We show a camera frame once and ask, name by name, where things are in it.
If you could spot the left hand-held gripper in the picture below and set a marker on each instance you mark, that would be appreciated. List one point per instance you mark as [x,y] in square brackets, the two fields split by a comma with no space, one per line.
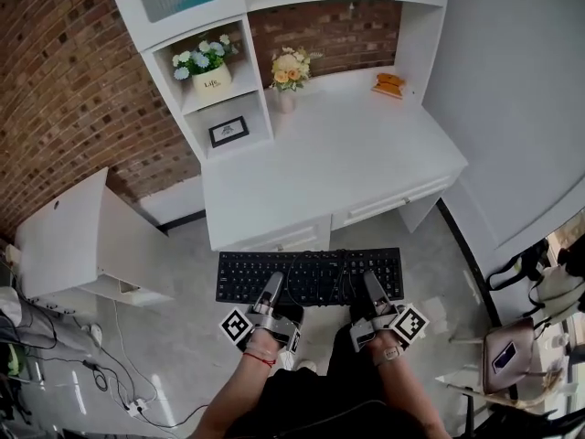
[279,327]

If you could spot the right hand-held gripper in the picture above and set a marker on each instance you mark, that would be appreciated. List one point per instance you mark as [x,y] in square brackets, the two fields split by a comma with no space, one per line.
[410,325]

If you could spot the black keyboard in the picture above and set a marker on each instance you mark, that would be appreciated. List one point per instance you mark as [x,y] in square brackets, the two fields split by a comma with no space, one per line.
[247,277]

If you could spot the person's right forearm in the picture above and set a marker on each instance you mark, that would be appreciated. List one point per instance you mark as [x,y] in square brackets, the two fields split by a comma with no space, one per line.
[411,396]

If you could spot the person's left forearm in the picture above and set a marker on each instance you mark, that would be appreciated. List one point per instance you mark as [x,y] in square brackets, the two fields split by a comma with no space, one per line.
[233,391]

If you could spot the beige wristwatch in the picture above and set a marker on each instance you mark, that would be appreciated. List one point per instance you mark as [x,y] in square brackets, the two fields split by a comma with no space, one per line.
[388,354]

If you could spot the person's white shoe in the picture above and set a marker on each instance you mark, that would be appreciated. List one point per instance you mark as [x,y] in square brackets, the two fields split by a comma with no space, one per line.
[306,365]

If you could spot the wide white table drawer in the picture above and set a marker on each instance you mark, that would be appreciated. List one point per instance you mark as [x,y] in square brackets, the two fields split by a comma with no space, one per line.
[388,204]

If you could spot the person's black clothing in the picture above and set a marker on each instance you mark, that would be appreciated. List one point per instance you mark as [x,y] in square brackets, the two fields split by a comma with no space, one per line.
[329,405]

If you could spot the smartphone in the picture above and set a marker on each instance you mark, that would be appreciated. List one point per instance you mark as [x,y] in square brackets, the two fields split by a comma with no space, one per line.
[504,356]

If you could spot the brown padded chair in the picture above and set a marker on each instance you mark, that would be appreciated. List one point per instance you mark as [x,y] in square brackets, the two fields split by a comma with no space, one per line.
[507,373]

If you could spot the white power strip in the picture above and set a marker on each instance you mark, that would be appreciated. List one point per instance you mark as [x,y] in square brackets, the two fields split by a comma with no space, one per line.
[137,407]

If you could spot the white tote bag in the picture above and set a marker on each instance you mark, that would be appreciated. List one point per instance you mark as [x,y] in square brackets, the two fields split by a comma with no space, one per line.
[555,291]

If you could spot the black garment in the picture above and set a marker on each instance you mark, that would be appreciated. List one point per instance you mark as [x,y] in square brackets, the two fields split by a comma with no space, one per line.
[571,259]

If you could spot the orange ornament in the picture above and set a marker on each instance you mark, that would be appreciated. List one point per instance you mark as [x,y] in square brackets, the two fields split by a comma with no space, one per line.
[388,84]

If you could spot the blue flowers in cream pot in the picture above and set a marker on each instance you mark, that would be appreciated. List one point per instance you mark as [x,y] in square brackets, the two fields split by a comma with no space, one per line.
[210,85]

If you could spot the yellow flower bouquet in vase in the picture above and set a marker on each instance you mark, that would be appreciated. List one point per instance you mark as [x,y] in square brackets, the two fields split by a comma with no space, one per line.
[288,69]

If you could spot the black equipment pile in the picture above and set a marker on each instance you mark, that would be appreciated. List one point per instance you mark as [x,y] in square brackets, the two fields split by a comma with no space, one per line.
[13,396]

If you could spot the black picture frame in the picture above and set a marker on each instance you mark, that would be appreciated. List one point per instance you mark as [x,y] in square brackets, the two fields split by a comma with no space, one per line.
[228,131]

